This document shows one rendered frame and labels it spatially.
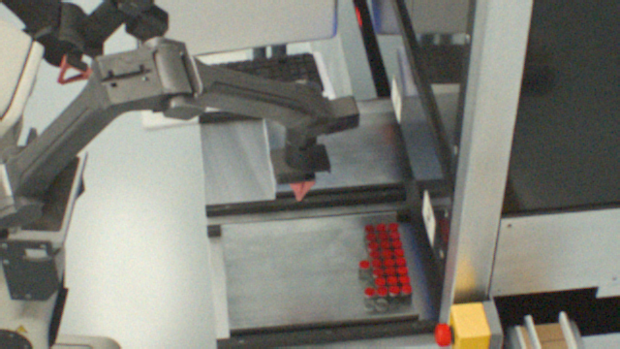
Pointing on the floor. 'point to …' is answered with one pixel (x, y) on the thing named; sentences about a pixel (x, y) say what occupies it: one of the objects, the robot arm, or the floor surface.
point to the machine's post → (484, 147)
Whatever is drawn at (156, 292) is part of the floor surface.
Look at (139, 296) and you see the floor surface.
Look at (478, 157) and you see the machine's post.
